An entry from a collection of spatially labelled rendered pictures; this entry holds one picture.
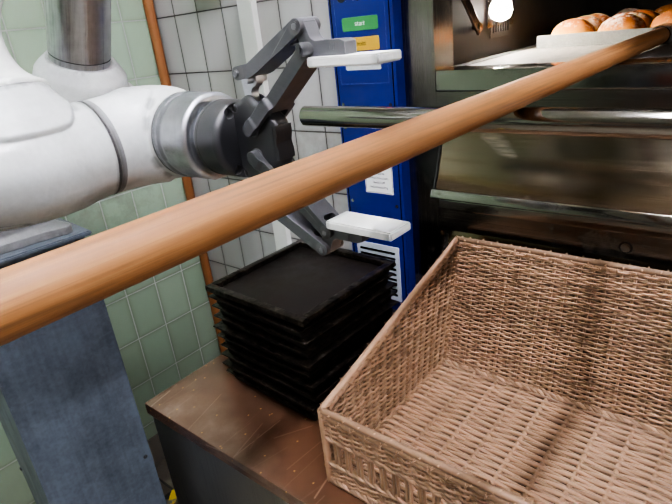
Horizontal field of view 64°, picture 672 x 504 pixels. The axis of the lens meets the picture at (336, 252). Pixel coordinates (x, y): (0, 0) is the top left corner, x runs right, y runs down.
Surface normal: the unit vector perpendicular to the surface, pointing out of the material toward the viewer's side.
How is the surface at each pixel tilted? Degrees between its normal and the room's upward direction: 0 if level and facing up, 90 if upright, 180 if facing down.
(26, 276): 41
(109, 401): 90
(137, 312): 90
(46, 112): 60
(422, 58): 90
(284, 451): 0
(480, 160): 70
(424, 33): 90
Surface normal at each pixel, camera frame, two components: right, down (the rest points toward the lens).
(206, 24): -0.63, 0.36
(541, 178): -0.62, 0.03
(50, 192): 0.73, 0.51
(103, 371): 0.72, 0.20
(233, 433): -0.11, -0.92
